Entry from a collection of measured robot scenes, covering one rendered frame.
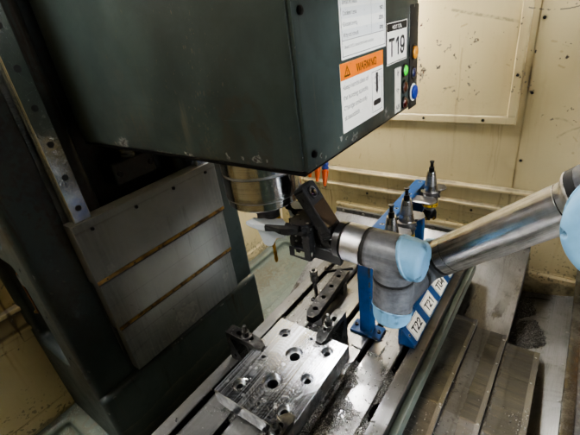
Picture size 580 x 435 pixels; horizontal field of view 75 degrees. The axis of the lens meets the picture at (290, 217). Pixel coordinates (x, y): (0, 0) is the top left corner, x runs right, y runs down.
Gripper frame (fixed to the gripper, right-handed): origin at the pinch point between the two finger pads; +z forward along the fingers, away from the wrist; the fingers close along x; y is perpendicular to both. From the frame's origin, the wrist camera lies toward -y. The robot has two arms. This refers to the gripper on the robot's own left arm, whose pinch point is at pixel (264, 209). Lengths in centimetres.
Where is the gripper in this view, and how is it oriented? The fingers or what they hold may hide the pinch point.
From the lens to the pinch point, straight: 82.8
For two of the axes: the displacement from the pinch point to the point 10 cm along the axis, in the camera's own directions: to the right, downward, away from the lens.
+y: 1.0, 8.7, 4.9
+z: -8.1, -2.2, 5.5
